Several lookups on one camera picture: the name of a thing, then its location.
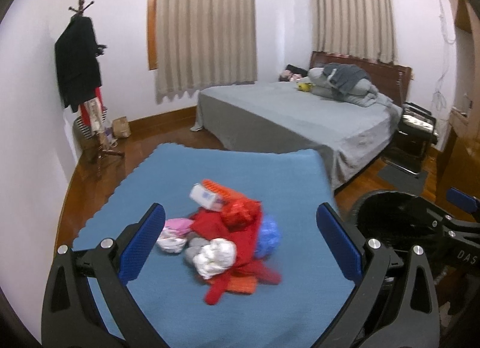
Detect grey sock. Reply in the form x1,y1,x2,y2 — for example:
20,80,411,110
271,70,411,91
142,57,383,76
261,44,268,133
184,232,210,265

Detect large white paper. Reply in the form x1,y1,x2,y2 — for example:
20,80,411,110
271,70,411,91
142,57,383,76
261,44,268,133
193,238,237,280

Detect blue plastic bag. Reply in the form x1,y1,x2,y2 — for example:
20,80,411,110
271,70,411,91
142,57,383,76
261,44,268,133
254,215,281,259

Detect red cloth garment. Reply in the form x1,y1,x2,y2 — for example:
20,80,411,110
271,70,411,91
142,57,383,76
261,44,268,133
191,206,282,306

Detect black lined trash bin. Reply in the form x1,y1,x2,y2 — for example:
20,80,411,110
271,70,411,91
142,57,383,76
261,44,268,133
346,190,443,255

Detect grey floor mat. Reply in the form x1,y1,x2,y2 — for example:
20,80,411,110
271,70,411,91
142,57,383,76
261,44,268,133
377,165,428,195

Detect blue table mat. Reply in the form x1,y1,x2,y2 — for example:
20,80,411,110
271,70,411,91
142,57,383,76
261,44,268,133
73,143,354,347

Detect black bedside chair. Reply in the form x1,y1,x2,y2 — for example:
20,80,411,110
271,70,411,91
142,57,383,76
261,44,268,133
382,101,439,176

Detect white crumpled tissue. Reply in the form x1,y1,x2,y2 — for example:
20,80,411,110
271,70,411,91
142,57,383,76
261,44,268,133
156,229,187,255

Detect pink face mask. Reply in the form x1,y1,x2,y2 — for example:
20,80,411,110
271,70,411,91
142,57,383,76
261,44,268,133
164,218,193,237

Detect dark wooden headboard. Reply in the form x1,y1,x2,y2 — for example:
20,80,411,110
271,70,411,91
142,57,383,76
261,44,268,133
310,51,413,107

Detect orange foam net lower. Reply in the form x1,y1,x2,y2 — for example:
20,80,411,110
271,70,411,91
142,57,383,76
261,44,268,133
224,274,258,294

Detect orange foam net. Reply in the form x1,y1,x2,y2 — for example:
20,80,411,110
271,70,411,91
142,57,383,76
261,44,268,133
201,179,245,201
224,274,258,294

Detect checkered basket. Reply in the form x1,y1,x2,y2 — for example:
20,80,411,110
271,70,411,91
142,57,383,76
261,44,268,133
73,105,110,151

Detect grey folded bedding pile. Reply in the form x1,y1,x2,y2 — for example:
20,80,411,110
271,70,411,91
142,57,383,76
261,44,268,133
307,62,393,107

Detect red crumpled plastic bag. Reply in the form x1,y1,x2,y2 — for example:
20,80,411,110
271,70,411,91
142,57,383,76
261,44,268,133
220,198,261,229

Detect orange foam net upper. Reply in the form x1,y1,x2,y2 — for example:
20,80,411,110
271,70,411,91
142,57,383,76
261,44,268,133
201,179,245,201

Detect brown paper bag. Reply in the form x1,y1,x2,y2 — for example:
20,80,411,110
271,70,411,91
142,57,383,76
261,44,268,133
112,116,131,139

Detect red hanging garment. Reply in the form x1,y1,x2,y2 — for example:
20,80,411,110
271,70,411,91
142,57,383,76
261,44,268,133
80,87,106,133

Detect yellow plush toy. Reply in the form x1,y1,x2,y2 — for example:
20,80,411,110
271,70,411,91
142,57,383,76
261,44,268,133
297,82,313,92

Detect bed with grey sheet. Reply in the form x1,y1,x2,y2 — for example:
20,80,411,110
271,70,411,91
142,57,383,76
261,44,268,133
192,82,401,189

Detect right beige curtain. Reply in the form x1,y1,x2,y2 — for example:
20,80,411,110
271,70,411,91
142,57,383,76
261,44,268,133
312,0,396,63

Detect beige curtain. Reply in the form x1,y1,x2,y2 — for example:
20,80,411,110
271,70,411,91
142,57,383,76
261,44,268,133
147,0,257,101
312,0,396,63

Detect pink and black items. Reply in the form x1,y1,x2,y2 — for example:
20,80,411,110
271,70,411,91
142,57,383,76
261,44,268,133
278,64,308,82

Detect black hanging coat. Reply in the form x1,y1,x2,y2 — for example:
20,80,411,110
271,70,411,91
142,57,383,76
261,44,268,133
55,16,105,113

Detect wooden coat rack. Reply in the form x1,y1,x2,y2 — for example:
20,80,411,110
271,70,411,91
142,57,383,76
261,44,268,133
68,0,125,177

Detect left beige curtain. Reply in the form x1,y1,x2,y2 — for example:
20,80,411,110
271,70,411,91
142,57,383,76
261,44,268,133
147,0,257,101

